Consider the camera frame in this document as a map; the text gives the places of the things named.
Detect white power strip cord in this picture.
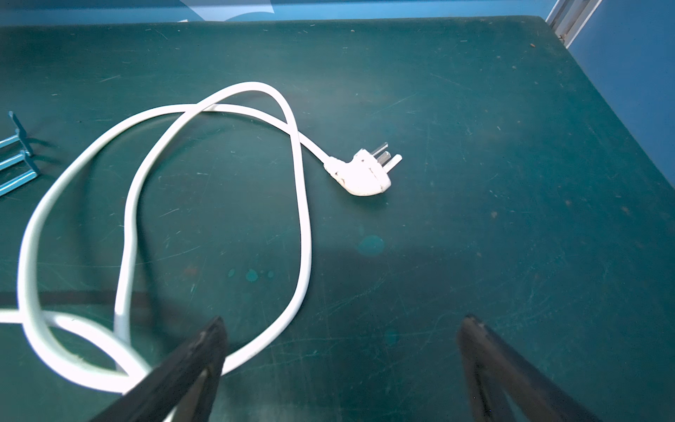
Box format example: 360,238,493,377
0,81,404,395

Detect aluminium frame post right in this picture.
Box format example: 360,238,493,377
546,0,603,49

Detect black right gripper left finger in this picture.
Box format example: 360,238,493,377
93,316,229,421

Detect blue garden hand fork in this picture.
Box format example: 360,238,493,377
1,111,40,196

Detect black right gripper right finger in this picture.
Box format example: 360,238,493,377
456,315,599,421

